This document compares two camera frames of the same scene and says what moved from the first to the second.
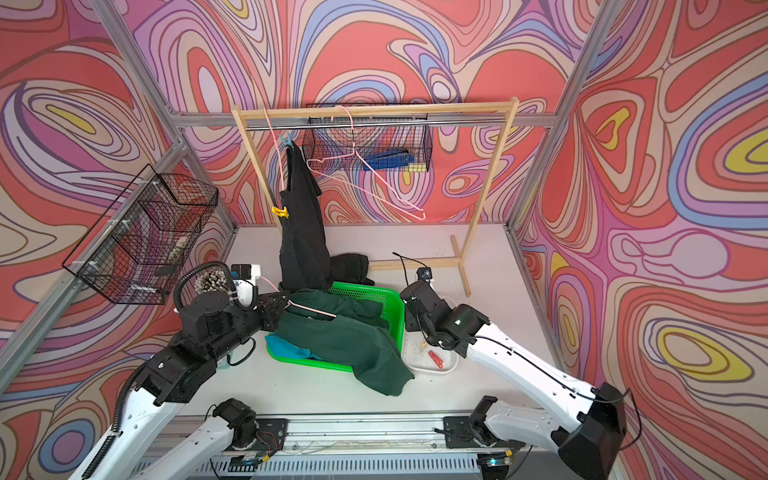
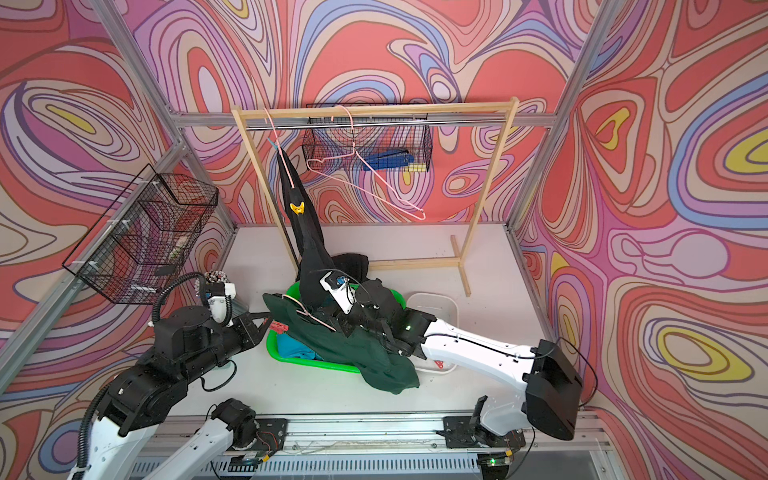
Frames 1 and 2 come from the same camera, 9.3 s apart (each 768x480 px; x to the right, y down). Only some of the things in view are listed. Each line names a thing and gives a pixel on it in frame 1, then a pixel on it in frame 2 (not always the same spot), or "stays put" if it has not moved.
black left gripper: x=271 y=314 → x=248 y=330
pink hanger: x=302 y=308 → x=307 y=313
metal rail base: x=368 y=447 stays put
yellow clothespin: x=280 y=212 → x=298 y=209
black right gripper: x=411 y=324 → x=347 y=328
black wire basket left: x=146 y=234 stays put
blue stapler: x=389 y=160 stays put
